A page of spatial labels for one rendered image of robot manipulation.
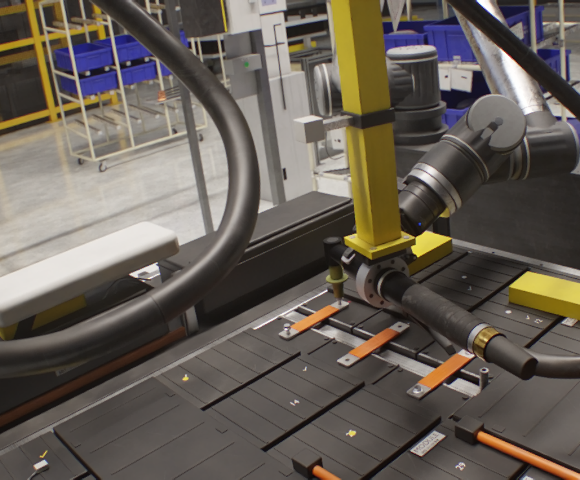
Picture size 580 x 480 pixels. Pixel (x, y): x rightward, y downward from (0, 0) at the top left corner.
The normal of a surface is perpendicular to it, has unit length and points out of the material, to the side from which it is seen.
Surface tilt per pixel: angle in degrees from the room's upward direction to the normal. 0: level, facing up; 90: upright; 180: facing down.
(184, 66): 72
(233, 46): 90
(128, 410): 0
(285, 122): 90
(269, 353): 0
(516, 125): 59
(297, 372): 0
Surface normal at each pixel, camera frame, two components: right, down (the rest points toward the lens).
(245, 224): 0.73, -0.27
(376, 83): 0.44, 0.30
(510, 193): -0.72, 0.35
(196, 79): -0.26, 0.05
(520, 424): -0.12, -0.92
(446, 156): -0.24, -0.41
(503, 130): 0.00, -0.18
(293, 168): 0.67, 0.21
